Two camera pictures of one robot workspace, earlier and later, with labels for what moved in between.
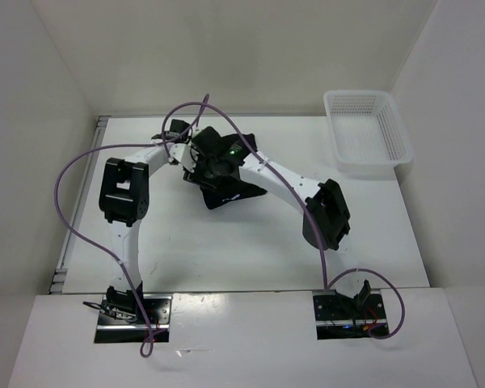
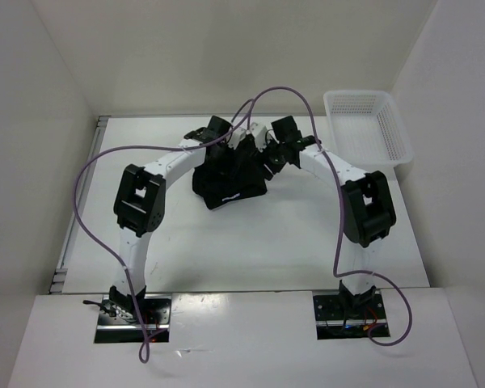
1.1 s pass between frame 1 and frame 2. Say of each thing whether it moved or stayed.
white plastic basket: stayed
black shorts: stayed
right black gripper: moved
